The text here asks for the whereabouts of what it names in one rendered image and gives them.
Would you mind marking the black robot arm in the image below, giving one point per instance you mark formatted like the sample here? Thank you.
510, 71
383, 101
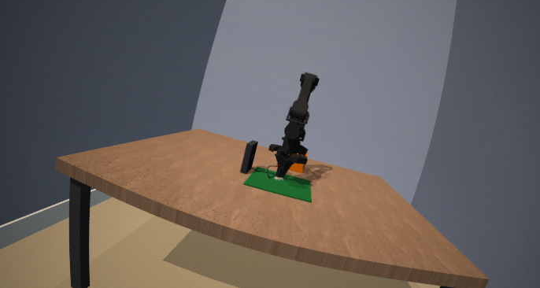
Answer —
298, 112

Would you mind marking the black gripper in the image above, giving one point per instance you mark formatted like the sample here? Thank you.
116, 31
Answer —
282, 156

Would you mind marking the green circuit board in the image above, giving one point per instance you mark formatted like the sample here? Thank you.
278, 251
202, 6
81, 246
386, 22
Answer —
290, 186

